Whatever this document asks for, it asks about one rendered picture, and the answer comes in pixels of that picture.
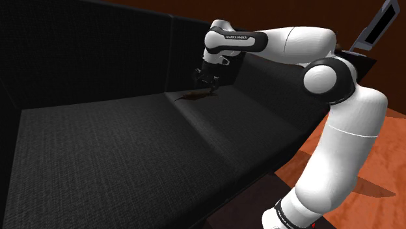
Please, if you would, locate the dark brown flat utensil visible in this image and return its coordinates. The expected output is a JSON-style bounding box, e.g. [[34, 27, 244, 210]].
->
[[173, 88, 219, 101]]

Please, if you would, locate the black fabric sofa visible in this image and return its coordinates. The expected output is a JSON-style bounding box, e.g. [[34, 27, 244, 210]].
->
[[0, 0, 378, 229]]

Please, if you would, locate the dark side table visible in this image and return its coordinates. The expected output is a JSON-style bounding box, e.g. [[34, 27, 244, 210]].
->
[[336, 44, 378, 84]]

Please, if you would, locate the grey framed black monitor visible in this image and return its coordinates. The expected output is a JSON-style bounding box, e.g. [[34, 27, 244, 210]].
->
[[349, 0, 401, 52]]

